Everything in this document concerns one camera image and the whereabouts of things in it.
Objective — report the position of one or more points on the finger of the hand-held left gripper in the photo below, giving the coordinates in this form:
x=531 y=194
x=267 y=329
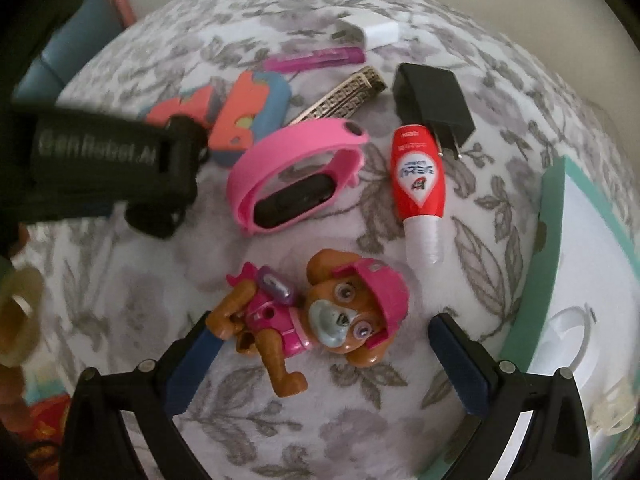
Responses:
x=187 y=135
x=155 y=220

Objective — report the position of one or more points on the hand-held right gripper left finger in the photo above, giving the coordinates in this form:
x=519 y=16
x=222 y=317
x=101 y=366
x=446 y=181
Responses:
x=192 y=360

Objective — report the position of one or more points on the small white box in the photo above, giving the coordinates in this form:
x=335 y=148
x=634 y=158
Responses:
x=375 y=32

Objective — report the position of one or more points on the black charger adapter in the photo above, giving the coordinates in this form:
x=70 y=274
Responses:
x=430 y=100

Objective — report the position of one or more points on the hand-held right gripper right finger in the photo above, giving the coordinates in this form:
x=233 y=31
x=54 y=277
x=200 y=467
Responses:
x=460 y=365

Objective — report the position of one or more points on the brown dog toy figure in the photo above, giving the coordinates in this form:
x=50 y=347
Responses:
x=280 y=320

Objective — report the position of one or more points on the blue pink furniture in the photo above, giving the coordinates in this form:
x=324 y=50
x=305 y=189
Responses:
x=75 y=45

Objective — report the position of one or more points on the small orange blue toy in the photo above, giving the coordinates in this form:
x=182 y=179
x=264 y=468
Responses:
x=185 y=105

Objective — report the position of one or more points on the floral blanket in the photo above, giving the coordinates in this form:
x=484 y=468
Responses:
x=350 y=420

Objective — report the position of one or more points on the pink watch band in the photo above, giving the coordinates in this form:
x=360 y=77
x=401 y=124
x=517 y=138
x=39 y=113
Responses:
x=250 y=170

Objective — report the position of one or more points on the white watch band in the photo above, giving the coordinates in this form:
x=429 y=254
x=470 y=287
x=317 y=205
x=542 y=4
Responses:
x=570 y=317

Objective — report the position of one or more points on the orange blue case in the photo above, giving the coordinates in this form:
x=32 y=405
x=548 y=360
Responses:
x=245 y=110

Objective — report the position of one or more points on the tape roll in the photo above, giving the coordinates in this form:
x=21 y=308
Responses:
x=30 y=320

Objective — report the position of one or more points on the red bottle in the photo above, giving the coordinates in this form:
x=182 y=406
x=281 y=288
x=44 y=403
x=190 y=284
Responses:
x=417 y=175

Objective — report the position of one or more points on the patterned metal bar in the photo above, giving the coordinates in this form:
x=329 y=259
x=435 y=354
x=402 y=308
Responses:
x=345 y=92

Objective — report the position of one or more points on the magenta tube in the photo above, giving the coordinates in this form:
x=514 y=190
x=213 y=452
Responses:
x=320 y=59

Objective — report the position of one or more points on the white tray teal rim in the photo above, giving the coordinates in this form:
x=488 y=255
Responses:
x=585 y=240

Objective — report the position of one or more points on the white plastic piece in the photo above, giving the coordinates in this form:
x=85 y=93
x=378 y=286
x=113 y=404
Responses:
x=615 y=410

